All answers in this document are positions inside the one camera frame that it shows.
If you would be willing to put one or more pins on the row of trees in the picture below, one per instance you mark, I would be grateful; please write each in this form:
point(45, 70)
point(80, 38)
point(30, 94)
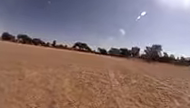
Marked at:
point(83, 46)

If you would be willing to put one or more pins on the brown sandy dirt field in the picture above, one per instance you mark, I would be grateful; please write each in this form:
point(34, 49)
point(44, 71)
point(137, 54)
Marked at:
point(90, 83)

